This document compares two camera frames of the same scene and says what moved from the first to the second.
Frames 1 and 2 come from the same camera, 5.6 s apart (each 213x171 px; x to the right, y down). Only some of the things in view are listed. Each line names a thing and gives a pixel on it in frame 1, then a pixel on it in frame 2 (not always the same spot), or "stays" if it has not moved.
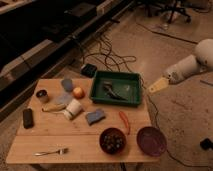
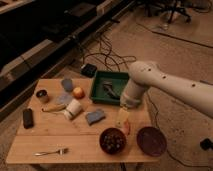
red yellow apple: (78, 93) stays
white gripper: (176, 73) → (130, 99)
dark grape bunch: (112, 141) stays
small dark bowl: (42, 95) stays
